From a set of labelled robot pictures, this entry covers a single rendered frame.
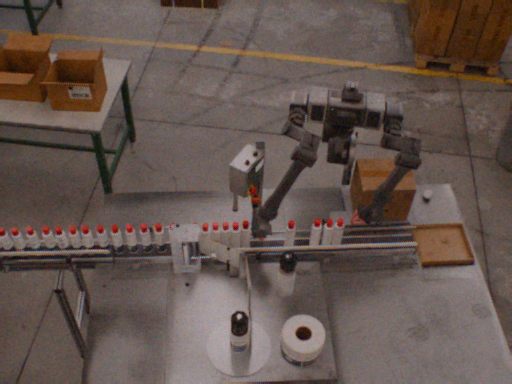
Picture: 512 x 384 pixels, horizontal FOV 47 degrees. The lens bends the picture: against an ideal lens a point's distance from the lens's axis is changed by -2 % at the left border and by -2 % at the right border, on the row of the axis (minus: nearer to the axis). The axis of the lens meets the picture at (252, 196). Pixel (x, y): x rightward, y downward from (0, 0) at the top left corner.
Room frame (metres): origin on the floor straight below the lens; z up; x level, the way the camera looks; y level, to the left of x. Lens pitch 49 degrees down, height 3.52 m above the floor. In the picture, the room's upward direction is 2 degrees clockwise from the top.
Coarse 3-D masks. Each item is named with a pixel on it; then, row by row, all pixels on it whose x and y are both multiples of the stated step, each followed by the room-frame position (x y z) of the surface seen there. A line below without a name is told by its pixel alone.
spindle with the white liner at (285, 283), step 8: (288, 256) 1.70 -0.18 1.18; (296, 256) 1.71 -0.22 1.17; (280, 264) 1.71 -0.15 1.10; (288, 264) 1.66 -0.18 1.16; (296, 264) 1.70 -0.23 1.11; (280, 272) 1.68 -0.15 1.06; (288, 272) 1.67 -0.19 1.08; (280, 280) 1.68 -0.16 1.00; (288, 280) 1.66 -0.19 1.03; (280, 288) 1.67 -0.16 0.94; (288, 288) 1.66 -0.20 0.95
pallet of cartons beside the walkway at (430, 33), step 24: (408, 0) 5.97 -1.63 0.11; (432, 0) 4.91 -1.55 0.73; (456, 0) 4.89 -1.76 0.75; (480, 0) 4.88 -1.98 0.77; (504, 0) 4.86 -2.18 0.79; (432, 24) 4.90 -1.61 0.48; (456, 24) 4.89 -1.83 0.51; (480, 24) 4.88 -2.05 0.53; (504, 24) 4.84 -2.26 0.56; (432, 48) 4.89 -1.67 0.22; (456, 48) 4.88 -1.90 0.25; (480, 48) 4.86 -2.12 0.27; (504, 48) 4.85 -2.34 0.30; (456, 72) 4.83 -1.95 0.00
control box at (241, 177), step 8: (240, 152) 2.08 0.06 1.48; (248, 152) 2.09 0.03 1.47; (240, 160) 2.03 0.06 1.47; (256, 160) 2.04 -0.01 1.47; (232, 168) 1.99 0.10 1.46; (240, 168) 1.98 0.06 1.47; (248, 168) 1.98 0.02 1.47; (232, 176) 1.99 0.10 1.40; (240, 176) 1.97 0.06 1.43; (248, 176) 1.97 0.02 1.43; (232, 184) 1.99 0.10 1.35; (240, 184) 1.97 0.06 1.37; (248, 184) 1.97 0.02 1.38; (256, 184) 2.04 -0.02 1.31; (232, 192) 1.99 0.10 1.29; (240, 192) 1.97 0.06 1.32; (248, 192) 1.97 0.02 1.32
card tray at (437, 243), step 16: (416, 224) 2.18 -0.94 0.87; (432, 224) 2.19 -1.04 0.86; (448, 224) 2.19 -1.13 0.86; (416, 240) 2.09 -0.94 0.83; (432, 240) 2.09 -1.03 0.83; (448, 240) 2.10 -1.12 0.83; (464, 240) 2.10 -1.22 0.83; (432, 256) 1.98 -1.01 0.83; (448, 256) 1.98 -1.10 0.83; (464, 256) 1.99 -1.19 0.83
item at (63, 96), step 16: (64, 64) 3.41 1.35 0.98; (80, 64) 3.41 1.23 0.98; (96, 64) 3.20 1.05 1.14; (48, 80) 3.21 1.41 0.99; (64, 80) 3.41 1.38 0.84; (80, 80) 3.40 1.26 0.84; (96, 80) 3.20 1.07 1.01; (48, 96) 3.14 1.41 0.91; (64, 96) 3.15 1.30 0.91; (80, 96) 3.14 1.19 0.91; (96, 96) 3.14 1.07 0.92
